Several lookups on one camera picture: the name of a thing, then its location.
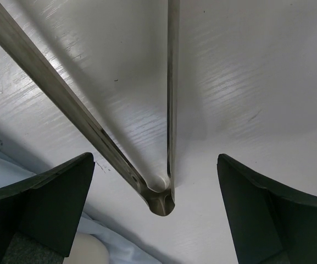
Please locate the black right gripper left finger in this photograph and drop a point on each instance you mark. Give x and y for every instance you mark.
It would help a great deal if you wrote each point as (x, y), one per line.
(39, 216)

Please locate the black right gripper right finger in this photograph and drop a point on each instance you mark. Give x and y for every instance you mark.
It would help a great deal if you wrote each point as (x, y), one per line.
(270, 222)

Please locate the metal kitchen tongs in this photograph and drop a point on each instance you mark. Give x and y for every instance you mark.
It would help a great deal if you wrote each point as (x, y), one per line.
(30, 59)

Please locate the light blue cloth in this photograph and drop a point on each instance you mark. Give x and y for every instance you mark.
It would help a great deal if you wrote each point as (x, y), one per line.
(120, 249)

